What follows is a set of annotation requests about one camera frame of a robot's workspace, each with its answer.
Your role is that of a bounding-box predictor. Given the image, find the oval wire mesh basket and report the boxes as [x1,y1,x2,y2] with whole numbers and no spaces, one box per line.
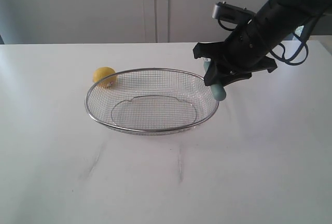
[85,68,219,135]

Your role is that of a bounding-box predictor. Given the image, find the yellow lemon with sticker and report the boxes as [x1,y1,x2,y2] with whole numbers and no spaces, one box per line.
[93,67,117,88]

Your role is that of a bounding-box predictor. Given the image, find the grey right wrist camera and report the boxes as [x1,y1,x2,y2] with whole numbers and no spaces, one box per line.
[212,2,255,25]

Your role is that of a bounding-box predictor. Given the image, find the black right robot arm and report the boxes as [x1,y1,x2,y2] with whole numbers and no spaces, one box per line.
[193,0,331,87]

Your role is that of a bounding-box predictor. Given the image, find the white cabinet doors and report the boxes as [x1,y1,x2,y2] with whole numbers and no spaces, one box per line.
[1,0,267,44]

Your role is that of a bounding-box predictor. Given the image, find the teal handled vegetable peeler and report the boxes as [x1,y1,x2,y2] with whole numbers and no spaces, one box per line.
[203,58,226,102]

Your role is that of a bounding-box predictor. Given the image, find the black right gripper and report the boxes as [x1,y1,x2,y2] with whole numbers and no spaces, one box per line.
[193,13,278,87]

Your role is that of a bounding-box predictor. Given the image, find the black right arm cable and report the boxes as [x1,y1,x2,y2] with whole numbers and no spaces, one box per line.
[216,8,325,66]

